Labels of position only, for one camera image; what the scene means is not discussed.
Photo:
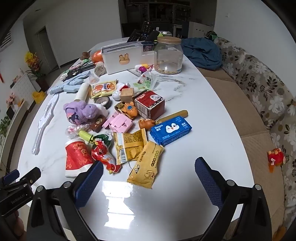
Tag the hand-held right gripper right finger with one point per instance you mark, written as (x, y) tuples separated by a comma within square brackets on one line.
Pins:
[(208, 185)]

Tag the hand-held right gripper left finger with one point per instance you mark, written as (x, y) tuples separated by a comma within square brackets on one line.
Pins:
[(89, 184)]

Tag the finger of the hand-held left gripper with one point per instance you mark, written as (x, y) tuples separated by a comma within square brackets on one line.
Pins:
[(10, 176), (30, 173)]

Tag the yellow snack packet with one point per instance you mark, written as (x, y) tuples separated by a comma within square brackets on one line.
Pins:
[(145, 165)]

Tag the green snack wrapper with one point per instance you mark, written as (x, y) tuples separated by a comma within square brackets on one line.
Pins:
[(144, 81)]

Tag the red patterned paper cup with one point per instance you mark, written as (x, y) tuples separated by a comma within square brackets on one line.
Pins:
[(77, 160)]

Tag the red rooster toy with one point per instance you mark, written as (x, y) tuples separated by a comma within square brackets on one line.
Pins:
[(104, 157)]

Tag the yellow green toy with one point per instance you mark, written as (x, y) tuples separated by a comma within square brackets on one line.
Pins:
[(85, 136)]

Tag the white plastic toy sword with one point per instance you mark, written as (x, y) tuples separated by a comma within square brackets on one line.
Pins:
[(45, 120)]

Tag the clear candy wrapper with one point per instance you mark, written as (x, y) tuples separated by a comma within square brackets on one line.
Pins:
[(77, 129)]

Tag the gold torn snack wrapper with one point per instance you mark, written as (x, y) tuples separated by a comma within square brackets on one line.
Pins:
[(130, 144)]

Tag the brown bear box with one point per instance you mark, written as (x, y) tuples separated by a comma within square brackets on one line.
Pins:
[(96, 125)]

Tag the blue wet wipes pack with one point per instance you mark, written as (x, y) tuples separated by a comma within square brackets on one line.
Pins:
[(171, 131)]

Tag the pink plastic toy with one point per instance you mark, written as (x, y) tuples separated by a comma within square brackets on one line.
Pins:
[(118, 121)]

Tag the purple plush toy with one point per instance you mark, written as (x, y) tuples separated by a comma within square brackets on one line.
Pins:
[(81, 112)]

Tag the red plush toy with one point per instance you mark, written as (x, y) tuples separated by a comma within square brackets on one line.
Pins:
[(275, 158)]

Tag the yellow plastic container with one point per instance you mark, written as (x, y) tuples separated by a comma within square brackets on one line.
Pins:
[(38, 97)]

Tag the gold flat stick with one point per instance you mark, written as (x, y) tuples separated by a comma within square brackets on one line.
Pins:
[(173, 116)]

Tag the black tape roll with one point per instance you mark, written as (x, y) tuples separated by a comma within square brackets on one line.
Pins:
[(103, 102)]

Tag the small brown animal figure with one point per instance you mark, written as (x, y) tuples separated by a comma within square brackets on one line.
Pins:
[(146, 124)]

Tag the white perforated cabinet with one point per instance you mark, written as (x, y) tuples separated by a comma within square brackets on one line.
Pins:
[(22, 90)]

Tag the orange toy car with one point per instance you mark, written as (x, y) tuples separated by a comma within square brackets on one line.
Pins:
[(129, 110)]

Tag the white paper roll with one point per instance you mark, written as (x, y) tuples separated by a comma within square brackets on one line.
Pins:
[(82, 92)]

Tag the orange snack packet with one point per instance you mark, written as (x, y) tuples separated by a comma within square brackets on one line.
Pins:
[(103, 89)]

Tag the small wooden cube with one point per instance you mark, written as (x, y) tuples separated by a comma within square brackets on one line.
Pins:
[(127, 95)]

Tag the light blue toy gun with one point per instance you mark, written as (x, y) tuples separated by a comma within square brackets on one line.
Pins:
[(69, 84)]

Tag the dark red cardboard box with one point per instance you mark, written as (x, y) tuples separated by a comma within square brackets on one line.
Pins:
[(150, 105)]

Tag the small clear plastic cup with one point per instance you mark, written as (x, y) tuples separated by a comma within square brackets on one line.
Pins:
[(93, 79)]

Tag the floral sofa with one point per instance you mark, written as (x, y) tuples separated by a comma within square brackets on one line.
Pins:
[(266, 92)]

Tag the yellow flowers in pot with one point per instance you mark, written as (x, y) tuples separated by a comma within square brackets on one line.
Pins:
[(33, 62)]

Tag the black toy gun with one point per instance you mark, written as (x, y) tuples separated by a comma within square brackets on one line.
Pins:
[(78, 70)]

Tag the white power adapter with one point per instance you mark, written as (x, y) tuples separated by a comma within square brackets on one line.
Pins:
[(100, 69)]

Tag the cartoon sticker card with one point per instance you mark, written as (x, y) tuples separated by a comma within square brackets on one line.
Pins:
[(77, 65)]

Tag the pink toy ball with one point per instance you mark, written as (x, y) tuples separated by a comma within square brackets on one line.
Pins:
[(142, 69)]

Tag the grey door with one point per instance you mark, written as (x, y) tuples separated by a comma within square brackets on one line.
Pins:
[(47, 46)]

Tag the orange ball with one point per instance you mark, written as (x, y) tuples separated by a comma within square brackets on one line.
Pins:
[(96, 55)]

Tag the brown plush toy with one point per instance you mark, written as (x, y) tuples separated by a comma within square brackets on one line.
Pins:
[(85, 55)]

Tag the yellow white capsule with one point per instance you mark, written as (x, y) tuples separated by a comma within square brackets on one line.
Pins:
[(141, 65)]

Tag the white rabbit storage box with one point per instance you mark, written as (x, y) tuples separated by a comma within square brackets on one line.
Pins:
[(126, 60)]

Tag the blue cloth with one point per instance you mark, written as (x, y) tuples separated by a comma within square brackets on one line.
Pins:
[(201, 52)]

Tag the glass jar with wooden lid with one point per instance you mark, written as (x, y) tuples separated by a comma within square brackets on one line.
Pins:
[(168, 56)]

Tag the dark printed card box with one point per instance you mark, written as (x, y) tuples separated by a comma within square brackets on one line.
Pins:
[(147, 47)]

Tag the green striped cloth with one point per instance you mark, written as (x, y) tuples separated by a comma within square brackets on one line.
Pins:
[(211, 35)]

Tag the black remote control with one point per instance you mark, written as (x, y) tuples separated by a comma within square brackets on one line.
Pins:
[(134, 36), (146, 30)]

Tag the white cardboard box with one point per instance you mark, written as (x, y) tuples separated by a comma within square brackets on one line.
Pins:
[(200, 29)]

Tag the dark shelf cabinet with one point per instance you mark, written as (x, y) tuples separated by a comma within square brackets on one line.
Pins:
[(157, 14)]

